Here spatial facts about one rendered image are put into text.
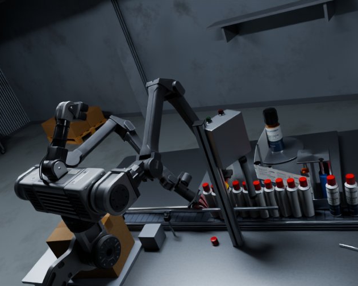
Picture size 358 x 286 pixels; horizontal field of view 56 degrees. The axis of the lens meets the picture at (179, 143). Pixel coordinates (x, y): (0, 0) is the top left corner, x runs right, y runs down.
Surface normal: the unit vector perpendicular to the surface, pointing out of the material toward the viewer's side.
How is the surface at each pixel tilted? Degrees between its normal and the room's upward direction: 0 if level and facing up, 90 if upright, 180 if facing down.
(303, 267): 0
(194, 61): 90
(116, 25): 90
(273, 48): 90
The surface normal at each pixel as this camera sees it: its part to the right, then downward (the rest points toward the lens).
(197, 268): -0.32, -0.85
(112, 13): -0.50, 0.52
